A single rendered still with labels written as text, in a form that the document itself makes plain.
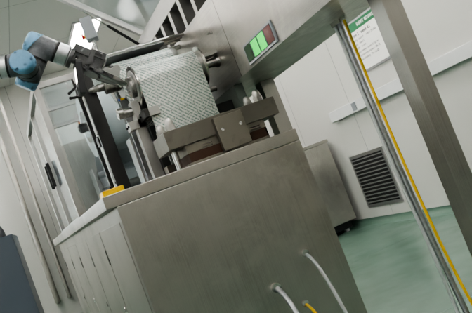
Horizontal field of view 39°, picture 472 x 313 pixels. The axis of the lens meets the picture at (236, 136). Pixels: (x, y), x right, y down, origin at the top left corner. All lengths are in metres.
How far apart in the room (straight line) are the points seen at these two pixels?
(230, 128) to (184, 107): 0.27
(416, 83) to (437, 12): 3.28
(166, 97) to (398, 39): 0.89
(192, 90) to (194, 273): 0.68
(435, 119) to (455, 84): 3.31
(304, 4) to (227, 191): 0.62
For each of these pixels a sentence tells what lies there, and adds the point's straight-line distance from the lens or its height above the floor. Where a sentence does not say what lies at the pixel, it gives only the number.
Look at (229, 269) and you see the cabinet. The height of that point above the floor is 0.57.
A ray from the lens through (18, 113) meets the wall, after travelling 8.00.
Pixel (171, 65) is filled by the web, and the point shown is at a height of 1.27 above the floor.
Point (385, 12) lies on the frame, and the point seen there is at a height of 1.08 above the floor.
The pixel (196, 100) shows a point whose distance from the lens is 2.38.
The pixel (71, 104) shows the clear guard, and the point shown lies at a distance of 3.37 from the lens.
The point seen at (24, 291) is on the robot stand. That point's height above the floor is 0.73.
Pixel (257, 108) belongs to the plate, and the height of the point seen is 1.01.
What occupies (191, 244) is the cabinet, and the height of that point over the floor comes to 0.68.
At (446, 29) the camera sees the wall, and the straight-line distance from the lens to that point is 5.06.
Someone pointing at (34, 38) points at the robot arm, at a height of 1.50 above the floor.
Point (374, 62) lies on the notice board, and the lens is 5.81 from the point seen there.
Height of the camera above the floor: 0.78
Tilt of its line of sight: 4 degrees up
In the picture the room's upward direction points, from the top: 21 degrees counter-clockwise
